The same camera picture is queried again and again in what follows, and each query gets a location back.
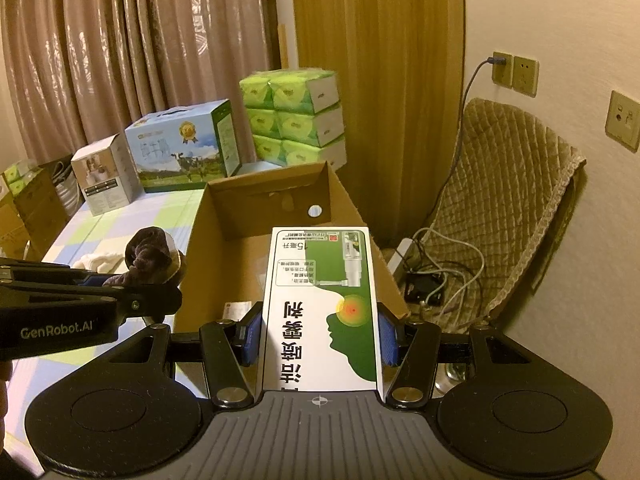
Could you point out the dark purple scrunchie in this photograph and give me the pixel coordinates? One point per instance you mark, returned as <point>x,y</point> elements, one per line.
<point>150,255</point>

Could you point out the clear plastic packet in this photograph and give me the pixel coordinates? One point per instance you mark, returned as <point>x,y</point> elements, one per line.
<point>237,311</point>

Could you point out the small brown cardboard box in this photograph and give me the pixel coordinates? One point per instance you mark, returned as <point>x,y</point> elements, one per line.
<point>12,232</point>

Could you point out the golden yellow curtain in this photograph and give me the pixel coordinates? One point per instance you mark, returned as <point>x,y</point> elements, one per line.
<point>375,85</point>

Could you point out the blue milk carton box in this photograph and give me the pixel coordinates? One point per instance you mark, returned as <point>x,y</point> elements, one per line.
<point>175,150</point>

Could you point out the pack of green tissue packets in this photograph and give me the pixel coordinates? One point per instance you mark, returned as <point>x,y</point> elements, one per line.
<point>295,115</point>

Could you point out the white power strip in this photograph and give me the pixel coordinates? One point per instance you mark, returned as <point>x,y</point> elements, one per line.
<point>400,257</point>

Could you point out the checkered tablecloth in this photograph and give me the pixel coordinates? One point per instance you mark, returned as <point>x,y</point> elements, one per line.
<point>150,210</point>

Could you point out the chair with quilted cover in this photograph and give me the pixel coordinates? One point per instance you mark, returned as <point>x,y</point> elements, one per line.
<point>505,195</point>

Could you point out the loose green tissue packet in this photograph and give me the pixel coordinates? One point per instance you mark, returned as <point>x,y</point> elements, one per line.
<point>12,180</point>

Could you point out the large brown cardboard box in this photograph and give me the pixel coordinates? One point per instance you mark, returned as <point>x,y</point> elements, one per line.
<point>42,210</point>

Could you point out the black power adapter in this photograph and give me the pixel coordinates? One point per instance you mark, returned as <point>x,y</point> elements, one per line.
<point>422,287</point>

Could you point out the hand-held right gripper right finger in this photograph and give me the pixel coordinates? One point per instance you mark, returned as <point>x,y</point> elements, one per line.
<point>387,332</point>

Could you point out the wall socket with plug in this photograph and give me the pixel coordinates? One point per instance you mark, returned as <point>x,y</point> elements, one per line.
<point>502,71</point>

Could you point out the white brown product box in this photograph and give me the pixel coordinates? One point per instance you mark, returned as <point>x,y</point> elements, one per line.
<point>102,175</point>

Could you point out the beige wall data socket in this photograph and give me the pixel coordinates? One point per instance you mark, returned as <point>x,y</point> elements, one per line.
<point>622,120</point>

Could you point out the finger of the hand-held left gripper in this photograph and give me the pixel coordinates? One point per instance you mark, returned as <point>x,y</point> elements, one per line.
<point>100,279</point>
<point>150,300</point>

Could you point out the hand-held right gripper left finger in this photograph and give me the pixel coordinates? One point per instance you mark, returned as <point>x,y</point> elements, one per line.
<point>252,337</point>

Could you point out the shiny brown curtain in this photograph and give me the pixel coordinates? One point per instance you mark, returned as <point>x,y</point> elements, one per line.
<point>125,50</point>

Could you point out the green white medicine box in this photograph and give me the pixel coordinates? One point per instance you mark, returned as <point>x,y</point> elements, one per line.
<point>320,310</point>

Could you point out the white knitted cloth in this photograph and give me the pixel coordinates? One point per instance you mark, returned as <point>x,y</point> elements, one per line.
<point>100,261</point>

